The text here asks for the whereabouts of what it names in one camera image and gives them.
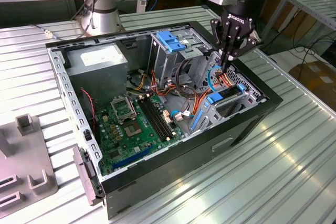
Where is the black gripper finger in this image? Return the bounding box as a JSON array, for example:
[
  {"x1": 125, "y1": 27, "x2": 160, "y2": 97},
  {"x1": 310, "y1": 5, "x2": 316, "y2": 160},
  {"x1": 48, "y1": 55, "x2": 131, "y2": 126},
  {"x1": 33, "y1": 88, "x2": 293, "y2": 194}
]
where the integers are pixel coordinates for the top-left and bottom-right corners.
[
  {"x1": 226, "y1": 37, "x2": 259, "y2": 70},
  {"x1": 211, "y1": 18, "x2": 227, "y2": 70}
]

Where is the orange red power wire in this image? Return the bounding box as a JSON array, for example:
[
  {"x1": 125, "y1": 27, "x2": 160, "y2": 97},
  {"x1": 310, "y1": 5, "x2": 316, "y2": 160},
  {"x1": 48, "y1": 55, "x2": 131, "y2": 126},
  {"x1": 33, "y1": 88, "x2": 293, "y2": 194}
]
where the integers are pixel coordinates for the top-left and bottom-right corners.
[{"x1": 151, "y1": 68, "x2": 238, "y2": 116}]

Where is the blue data wire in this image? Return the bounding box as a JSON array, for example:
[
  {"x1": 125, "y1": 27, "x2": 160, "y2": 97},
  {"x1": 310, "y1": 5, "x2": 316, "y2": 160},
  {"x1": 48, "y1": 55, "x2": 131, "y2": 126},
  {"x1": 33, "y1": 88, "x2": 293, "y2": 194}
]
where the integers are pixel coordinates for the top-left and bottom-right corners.
[{"x1": 206, "y1": 65, "x2": 224, "y2": 95}]

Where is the hard disk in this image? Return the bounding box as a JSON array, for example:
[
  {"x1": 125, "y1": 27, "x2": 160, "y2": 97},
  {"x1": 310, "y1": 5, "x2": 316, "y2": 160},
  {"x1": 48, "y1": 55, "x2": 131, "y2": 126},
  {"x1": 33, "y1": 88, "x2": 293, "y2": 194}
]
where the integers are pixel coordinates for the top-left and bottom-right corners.
[{"x1": 206, "y1": 83, "x2": 247, "y2": 104}]

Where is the metal disk bay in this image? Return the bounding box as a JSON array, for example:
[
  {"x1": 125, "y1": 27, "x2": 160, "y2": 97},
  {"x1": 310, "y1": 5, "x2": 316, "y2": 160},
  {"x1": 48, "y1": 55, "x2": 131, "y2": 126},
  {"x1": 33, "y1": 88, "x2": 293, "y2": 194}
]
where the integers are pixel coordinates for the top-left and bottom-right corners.
[{"x1": 188, "y1": 50, "x2": 266, "y2": 133}]

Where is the blue drive cage latch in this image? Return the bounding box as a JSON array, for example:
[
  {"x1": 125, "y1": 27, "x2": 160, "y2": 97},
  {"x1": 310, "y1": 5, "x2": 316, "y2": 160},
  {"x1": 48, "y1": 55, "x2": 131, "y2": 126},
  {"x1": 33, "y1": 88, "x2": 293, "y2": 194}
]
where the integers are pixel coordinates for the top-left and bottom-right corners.
[{"x1": 156, "y1": 31, "x2": 186, "y2": 53}]

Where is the metal optical drive cage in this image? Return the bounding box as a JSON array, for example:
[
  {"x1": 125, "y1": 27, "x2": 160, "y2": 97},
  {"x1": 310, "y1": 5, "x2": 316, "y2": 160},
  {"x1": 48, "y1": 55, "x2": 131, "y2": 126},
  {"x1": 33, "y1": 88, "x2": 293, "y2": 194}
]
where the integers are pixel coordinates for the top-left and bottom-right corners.
[{"x1": 147, "y1": 30, "x2": 212, "y2": 91}]

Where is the brown cardboard box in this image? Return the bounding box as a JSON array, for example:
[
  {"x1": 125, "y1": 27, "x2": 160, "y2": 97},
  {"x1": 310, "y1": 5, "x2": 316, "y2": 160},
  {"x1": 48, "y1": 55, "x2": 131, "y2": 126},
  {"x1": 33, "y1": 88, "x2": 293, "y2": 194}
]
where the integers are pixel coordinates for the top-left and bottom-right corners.
[{"x1": 288, "y1": 60, "x2": 336, "y2": 104}]

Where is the metal slatted side table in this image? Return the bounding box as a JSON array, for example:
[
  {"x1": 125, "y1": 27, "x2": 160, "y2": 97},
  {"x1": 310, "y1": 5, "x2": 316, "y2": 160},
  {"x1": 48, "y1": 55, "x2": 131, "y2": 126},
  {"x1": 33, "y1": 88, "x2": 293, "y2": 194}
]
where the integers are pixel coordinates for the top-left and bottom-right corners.
[{"x1": 259, "y1": 0, "x2": 336, "y2": 41}]

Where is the blue plastic bay strip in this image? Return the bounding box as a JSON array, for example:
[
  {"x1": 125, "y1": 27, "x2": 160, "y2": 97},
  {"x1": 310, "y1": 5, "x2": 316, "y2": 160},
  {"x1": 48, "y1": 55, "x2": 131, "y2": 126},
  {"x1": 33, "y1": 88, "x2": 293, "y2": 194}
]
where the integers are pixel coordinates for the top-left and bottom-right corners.
[{"x1": 191, "y1": 109, "x2": 204, "y2": 132}]

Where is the white board power socket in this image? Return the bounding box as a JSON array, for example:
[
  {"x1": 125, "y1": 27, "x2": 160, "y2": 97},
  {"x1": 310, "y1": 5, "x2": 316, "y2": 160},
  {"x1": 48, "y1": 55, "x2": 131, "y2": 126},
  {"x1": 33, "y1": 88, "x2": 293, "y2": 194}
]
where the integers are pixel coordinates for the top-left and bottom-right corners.
[{"x1": 162, "y1": 109, "x2": 173, "y2": 125}]

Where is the black RAM slot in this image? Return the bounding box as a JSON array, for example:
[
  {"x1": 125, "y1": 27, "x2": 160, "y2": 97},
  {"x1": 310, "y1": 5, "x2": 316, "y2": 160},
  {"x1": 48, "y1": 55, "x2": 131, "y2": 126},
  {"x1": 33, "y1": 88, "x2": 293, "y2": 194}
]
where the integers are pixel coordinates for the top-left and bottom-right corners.
[
  {"x1": 148, "y1": 97, "x2": 176, "y2": 140},
  {"x1": 144, "y1": 97, "x2": 173, "y2": 141},
  {"x1": 138, "y1": 98, "x2": 166, "y2": 142},
  {"x1": 141, "y1": 98, "x2": 170, "y2": 142}
]

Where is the metal socket cover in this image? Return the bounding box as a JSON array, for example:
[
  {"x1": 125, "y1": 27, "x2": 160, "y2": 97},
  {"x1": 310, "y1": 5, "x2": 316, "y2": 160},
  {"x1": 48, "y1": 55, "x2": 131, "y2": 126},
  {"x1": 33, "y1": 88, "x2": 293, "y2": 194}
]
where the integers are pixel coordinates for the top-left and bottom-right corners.
[{"x1": 110, "y1": 95, "x2": 135, "y2": 124}]

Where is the grey power supply unit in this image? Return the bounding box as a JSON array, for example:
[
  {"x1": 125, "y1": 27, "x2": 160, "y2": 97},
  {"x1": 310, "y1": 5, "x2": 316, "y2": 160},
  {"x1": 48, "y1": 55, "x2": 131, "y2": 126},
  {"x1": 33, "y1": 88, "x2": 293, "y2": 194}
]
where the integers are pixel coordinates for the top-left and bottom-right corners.
[{"x1": 64, "y1": 42, "x2": 129, "y2": 105}]

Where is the CPU socket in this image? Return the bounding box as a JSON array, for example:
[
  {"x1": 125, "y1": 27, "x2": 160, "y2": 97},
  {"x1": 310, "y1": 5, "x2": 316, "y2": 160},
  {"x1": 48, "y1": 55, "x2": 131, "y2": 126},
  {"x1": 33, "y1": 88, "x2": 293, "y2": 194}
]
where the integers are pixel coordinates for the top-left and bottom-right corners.
[{"x1": 122, "y1": 119, "x2": 144, "y2": 138}]

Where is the black open PC case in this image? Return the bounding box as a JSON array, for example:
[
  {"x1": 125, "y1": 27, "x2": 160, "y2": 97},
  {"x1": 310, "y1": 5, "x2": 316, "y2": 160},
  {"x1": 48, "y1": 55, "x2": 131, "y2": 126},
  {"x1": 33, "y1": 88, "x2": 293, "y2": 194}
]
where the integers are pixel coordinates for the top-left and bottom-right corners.
[{"x1": 45, "y1": 20, "x2": 284, "y2": 221}]

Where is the blue expansion slot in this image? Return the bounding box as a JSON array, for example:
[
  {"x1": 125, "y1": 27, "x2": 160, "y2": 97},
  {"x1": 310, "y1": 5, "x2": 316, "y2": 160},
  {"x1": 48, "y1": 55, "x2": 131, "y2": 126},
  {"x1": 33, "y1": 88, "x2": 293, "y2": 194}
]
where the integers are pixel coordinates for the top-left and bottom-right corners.
[{"x1": 112, "y1": 144, "x2": 155, "y2": 170}]

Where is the green motherboard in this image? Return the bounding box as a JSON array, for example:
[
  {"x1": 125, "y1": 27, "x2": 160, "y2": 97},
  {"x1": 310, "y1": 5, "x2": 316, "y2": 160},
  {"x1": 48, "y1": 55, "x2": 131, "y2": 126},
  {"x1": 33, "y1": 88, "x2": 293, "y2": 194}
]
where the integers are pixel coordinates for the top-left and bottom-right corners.
[{"x1": 93, "y1": 93, "x2": 186, "y2": 177}]

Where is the black case fan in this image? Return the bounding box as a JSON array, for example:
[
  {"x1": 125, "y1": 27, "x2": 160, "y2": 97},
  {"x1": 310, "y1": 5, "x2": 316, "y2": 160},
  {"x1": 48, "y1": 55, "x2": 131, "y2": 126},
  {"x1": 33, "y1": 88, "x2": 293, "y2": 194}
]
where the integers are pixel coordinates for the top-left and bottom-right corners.
[{"x1": 78, "y1": 89, "x2": 97, "y2": 146}]

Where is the plastic case bezel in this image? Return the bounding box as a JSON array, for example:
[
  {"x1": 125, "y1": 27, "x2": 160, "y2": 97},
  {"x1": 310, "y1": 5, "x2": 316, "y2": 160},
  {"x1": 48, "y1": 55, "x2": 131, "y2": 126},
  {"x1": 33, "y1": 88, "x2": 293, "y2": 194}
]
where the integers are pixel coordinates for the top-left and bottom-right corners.
[{"x1": 72, "y1": 146, "x2": 105, "y2": 207}]

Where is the grey parts rack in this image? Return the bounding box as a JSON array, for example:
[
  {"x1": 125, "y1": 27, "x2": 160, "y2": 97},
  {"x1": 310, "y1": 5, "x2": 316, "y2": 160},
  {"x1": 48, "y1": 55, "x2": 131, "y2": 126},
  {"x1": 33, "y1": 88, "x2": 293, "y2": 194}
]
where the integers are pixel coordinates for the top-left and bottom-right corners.
[{"x1": 0, "y1": 113, "x2": 59, "y2": 209}]

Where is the thick black cable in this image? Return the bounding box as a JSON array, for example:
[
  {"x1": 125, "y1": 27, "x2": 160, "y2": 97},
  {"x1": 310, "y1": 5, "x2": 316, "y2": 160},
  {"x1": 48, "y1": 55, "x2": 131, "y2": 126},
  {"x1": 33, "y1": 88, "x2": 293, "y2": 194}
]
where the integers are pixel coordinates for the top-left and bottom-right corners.
[{"x1": 175, "y1": 58, "x2": 186, "y2": 90}]

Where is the yellow black power wire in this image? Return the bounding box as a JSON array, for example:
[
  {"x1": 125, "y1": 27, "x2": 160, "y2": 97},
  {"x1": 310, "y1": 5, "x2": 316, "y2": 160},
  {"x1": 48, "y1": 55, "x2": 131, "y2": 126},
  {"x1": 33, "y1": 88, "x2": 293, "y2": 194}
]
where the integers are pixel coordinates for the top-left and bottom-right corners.
[{"x1": 134, "y1": 73, "x2": 150, "y2": 91}]

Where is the light blue wire white plug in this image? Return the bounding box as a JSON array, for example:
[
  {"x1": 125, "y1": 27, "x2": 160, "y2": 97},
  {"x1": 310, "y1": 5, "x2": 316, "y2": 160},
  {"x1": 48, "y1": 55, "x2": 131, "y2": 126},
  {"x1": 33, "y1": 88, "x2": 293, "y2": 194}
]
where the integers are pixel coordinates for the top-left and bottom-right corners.
[{"x1": 170, "y1": 109, "x2": 195, "y2": 122}]

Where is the red black twisted wire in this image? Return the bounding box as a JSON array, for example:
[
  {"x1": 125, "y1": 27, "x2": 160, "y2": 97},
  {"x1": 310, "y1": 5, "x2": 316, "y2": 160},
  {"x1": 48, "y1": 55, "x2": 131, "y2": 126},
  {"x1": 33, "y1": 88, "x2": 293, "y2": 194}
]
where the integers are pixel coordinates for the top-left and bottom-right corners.
[{"x1": 79, "y1": 87, "x2": 98, "y2": 141}]

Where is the grey cable with plug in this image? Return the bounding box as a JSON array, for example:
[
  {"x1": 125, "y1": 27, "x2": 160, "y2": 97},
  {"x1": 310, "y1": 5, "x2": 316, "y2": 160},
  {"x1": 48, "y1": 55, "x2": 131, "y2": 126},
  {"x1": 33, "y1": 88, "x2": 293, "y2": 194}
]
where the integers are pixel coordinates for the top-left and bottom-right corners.
[{"x1": 28, "y1": 23, "x2": 87, "y2": 38}]

